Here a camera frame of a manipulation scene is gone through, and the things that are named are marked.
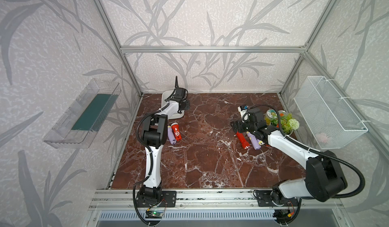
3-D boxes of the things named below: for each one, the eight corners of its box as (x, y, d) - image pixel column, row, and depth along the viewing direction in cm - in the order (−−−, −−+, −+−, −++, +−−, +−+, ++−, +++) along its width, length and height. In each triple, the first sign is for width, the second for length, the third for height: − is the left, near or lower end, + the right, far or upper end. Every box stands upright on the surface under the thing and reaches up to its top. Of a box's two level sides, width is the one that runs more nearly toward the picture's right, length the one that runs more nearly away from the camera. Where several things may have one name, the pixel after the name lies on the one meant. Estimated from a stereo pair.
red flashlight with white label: (175, 142, 96) (175, 139, 93) (171, 126, 103) (170, 123, 101) (183, 139, 97) (182, 136, 94) (178, 124, 104) (177, 121, 102)
